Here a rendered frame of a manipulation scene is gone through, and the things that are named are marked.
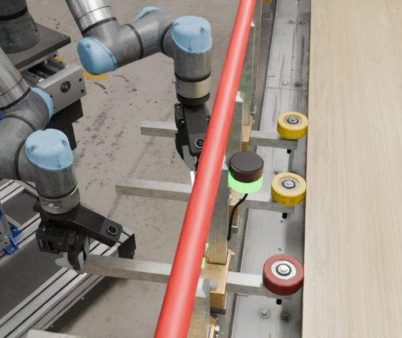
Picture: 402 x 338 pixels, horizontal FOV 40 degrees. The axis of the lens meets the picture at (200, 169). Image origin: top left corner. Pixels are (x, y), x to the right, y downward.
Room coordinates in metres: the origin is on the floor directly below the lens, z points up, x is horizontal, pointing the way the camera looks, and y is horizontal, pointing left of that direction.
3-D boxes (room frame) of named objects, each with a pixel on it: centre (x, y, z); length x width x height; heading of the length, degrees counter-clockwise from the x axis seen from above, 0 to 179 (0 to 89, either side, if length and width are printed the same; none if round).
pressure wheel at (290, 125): (1.17, -0.24, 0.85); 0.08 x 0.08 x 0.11
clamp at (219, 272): (0.71, -0.03, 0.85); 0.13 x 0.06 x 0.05; 170
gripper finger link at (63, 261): (0.73, 0.28, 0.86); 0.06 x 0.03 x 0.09; 80
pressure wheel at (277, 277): (0.67, -0.16, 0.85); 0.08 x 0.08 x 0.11
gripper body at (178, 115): (0.98, 0.02, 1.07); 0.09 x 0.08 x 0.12; 10
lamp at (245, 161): (0.73, -0.08, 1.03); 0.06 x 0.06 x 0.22; 80
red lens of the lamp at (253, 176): (0.73, -0.08, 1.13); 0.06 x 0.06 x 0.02
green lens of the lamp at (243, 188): (0.73, -0.08, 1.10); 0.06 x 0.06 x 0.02
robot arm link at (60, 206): (0.74, 0.27, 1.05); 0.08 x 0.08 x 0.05
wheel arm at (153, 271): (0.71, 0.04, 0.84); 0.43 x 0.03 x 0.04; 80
